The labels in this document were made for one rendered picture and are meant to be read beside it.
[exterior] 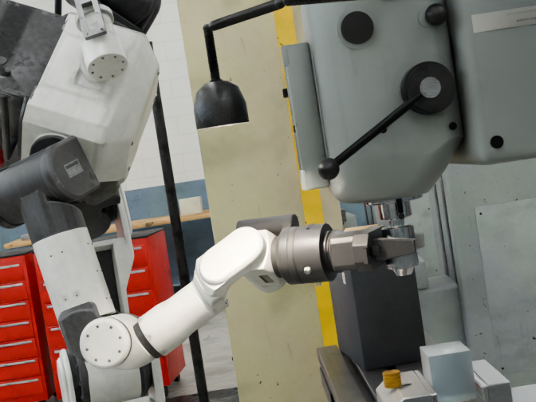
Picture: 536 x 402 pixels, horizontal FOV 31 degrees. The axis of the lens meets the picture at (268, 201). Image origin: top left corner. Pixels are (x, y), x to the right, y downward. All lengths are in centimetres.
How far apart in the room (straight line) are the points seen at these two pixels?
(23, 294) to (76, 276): 466
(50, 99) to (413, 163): 63
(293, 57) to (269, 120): 174
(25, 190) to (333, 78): 53
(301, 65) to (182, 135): 905
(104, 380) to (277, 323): 129
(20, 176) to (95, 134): 15
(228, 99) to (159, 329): 41
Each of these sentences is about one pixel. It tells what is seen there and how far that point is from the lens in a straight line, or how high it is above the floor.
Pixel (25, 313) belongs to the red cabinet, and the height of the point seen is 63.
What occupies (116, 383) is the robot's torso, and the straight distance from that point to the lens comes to 199.
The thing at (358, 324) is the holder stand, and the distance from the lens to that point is 177.
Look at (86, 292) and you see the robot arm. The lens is 154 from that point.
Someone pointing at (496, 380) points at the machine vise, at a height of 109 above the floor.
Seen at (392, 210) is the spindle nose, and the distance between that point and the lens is 141.
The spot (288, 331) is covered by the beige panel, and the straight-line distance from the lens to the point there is 319.
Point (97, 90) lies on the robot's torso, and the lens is 166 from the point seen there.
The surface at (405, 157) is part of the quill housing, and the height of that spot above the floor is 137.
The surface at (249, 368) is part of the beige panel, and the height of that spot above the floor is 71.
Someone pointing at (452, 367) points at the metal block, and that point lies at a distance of 121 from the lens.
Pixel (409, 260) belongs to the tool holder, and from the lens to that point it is 142.
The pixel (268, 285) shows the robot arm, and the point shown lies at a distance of 153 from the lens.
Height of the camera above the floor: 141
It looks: 3 degrees down
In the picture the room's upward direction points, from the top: 9 degrees counter-clockwise
